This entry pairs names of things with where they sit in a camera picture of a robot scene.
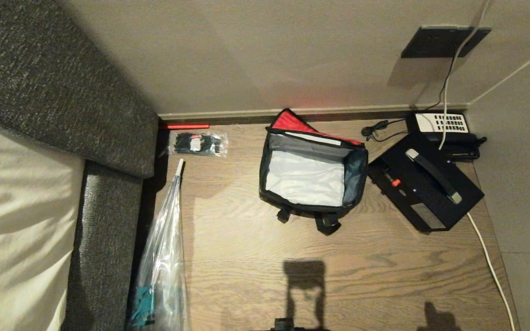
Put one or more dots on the black open bag red lining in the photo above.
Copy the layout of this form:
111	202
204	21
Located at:
306	179

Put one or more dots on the grey fabric bed frame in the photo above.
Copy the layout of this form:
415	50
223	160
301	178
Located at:
104	248

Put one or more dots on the black and white telephone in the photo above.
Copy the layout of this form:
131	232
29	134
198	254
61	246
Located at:
440	123

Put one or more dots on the red stick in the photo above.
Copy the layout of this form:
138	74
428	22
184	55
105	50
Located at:
187	126

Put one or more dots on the grey fabric headboard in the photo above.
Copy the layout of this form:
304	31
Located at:
48	78

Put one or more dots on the black wall plate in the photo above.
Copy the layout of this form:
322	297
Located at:
435	42

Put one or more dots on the clear bag of black parts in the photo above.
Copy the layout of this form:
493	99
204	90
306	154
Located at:
198	144

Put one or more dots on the clear plastic bag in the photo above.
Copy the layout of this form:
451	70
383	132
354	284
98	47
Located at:
164	266

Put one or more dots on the white bed pillow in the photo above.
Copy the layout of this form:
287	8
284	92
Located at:
16	220

